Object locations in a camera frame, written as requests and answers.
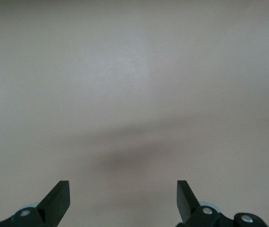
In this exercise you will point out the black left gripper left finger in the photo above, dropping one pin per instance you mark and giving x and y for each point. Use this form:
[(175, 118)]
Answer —
[(54, 205)]

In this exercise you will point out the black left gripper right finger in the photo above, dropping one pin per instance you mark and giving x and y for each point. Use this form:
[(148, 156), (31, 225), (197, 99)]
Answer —
[(186, 203)]

